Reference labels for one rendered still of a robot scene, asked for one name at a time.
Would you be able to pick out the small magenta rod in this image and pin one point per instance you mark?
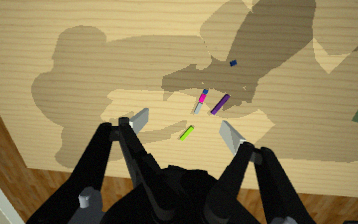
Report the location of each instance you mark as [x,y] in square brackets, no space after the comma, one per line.
[202,97]

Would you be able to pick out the grey rod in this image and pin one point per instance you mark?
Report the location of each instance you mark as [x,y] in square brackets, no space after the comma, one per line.
[198,107]

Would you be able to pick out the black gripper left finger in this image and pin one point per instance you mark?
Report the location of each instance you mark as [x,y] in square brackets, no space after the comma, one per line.
[79,200]

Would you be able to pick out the lime green rod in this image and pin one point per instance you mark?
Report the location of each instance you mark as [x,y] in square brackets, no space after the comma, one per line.
[186,133]

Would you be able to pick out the purple rod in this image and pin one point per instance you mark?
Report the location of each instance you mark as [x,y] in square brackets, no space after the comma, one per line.
[220,104]

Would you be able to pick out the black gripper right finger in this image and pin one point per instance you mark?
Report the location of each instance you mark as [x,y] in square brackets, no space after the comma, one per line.
[281,202]

